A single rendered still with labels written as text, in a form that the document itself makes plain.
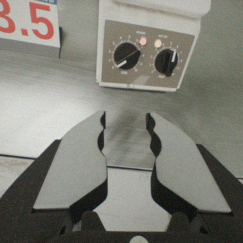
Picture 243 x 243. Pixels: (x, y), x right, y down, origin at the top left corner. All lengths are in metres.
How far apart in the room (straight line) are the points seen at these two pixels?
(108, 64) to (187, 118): 0.17
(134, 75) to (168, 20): 0.07
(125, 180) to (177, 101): 0.17
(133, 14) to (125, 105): 0.12
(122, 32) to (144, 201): 0.27
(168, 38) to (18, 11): 0.19
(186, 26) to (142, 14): 0.06
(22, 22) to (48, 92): 0.09
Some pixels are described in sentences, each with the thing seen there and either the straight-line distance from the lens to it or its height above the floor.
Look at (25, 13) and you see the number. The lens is 0.25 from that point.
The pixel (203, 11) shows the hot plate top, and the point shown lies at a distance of 0.22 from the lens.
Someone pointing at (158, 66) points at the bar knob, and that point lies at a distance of 0.21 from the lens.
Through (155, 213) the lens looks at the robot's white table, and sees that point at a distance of 0.32.
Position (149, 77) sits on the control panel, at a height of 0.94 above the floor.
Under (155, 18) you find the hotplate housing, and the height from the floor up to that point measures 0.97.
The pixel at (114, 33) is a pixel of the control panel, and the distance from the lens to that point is 0.19.
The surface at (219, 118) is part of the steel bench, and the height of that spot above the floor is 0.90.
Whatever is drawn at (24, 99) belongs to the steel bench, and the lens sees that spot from 0.25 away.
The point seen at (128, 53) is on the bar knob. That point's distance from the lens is 0.19.
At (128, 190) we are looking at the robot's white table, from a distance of 0.28.
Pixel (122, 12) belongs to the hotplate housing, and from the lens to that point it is 0.20.
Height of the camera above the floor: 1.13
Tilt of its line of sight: 78 degrees down
